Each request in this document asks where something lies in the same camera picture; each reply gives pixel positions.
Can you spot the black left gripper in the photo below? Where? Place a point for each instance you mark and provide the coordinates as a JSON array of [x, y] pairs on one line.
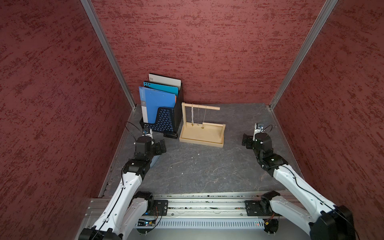
[[157, 146]]

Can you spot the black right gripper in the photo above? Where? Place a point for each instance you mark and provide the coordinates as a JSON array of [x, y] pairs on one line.
[[249, 140]]

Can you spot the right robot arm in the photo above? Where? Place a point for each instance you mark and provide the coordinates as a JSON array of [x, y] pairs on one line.
[[319, 217]]

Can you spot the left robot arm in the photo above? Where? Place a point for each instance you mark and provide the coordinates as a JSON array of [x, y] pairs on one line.
[[127, 205]]

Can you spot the wooden jewelry display stand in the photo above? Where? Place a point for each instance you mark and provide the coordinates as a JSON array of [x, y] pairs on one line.
[[207, 134]]

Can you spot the black mesh file organizer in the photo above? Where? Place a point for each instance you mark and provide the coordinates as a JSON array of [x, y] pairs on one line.
[[168, 119]]

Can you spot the blue folder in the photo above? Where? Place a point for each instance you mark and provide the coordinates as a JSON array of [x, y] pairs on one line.
[[152, 100]]

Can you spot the teal folder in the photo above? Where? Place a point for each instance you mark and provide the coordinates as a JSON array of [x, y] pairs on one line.
[[160, 87]]

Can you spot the white grey folder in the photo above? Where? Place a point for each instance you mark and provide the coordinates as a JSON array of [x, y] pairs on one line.
[[165, 80]]

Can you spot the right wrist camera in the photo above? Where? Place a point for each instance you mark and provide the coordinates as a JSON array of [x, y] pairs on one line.
[[259, 127]]

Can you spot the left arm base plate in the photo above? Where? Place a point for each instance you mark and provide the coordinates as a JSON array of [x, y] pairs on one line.
[[157, 208]]

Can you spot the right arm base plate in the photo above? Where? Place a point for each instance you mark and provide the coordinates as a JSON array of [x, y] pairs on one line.
[[255, 208]]

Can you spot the aluminium front rail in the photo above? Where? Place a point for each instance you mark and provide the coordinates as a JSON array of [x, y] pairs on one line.
[[208, 209]]

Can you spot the right aluminium corner post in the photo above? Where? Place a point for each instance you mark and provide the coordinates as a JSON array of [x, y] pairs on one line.
[[317, 26]]

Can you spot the aluminium corner post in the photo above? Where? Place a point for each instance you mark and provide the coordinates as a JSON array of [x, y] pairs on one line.
[[97, 26], [317, 26]]

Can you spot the left aluminium corner post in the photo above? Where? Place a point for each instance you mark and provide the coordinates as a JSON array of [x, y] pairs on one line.
[[97, 26]]

